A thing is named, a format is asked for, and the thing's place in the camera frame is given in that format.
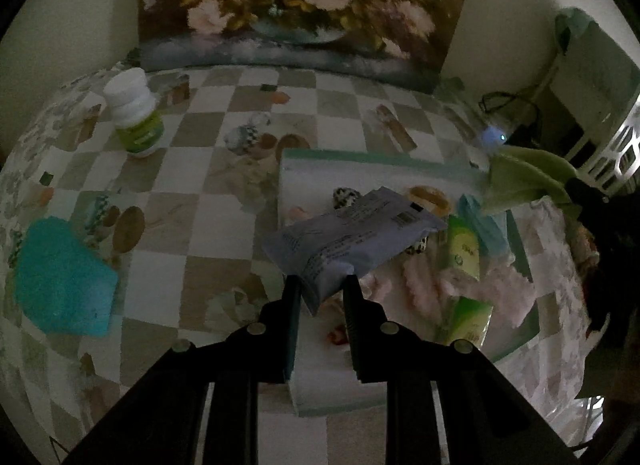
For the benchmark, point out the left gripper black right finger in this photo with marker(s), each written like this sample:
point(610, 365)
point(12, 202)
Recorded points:
point(444, 404)

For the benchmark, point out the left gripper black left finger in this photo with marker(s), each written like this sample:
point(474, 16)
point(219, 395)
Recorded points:
point(200, 402)

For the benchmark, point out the green tissue pack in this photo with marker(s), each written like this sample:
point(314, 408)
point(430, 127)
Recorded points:
point(466, 313)

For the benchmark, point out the pink fluffy cloth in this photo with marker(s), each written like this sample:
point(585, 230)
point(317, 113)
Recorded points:
point(428, 290)

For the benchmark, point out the teal sponge cloth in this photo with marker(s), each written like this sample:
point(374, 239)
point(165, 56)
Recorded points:
point(61, 286)

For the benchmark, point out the purple wet wipes pack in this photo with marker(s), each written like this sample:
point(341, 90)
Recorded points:
point(354, 240)

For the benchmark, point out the light green cloth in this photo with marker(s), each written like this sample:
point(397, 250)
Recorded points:
point(520, 175)

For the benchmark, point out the leopard print scrunchie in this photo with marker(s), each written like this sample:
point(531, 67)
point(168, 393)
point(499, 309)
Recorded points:
point(344, 197)

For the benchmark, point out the checkered patterned tablecloth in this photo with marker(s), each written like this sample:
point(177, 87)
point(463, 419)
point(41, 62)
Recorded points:
point(183, 226)

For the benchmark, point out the white teal-rimmed tray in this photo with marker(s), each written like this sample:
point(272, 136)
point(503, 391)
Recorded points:
point(323, 381)

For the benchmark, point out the white power strip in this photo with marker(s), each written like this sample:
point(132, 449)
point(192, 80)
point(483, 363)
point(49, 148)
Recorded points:
point(492, 138)

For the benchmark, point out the white green pill bottle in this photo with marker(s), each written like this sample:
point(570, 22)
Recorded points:
point(133, 107)

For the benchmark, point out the white plastic basket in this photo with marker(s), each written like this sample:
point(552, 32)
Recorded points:
point(598, 84)

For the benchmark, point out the floral oil painting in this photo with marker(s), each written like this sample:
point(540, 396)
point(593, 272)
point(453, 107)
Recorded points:
point(402, 42)

